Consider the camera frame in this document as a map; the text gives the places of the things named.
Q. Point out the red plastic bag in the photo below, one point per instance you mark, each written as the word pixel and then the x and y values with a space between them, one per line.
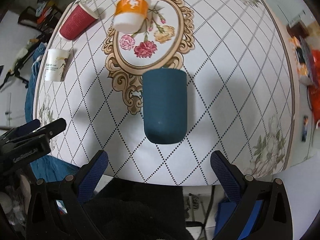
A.
pixel 314 88

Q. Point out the orange and white cup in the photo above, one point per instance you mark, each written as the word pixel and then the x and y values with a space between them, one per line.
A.
pixel 130 15

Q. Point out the dark teal cup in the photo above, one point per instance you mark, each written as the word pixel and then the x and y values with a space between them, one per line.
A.
pixel 165 105

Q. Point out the white printed paper cup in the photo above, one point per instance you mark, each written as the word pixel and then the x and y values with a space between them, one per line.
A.
pixel 55 64

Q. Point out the black trousers legs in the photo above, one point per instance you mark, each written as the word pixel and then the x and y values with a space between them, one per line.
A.
pixel 126 209

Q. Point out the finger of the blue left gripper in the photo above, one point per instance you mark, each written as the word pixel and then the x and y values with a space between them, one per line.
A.
pixel 26 128

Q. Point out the white patterned tablecloth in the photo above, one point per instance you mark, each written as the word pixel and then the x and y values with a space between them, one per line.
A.
pixel 199 76

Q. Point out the red paper cup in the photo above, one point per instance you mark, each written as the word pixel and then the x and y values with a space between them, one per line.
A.
pixel 79 19

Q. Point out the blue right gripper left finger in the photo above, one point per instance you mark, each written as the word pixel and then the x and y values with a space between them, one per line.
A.
pixel 90 174

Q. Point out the purple box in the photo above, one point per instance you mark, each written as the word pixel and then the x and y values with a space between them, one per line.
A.
pixel 305 63

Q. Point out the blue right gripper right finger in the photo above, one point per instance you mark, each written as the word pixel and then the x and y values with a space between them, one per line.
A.
pixel 228 176

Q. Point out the dark lighter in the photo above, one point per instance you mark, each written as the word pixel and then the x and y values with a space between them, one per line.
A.
pixel 305 128

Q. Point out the dark wooden chair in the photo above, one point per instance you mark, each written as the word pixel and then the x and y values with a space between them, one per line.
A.
pixel 43 19

